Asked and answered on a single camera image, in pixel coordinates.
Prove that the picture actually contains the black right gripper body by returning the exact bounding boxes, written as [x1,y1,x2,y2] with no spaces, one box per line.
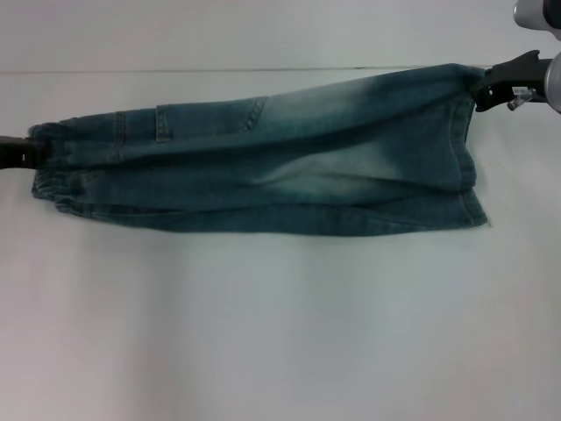
[488,58,554,96]

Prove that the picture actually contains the blue denim shorts with embroidery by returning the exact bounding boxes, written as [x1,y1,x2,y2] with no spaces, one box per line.
[28,62,493,238]

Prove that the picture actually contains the silver right wrist connector plug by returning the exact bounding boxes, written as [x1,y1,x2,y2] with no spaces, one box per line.
[507,86,534,111]

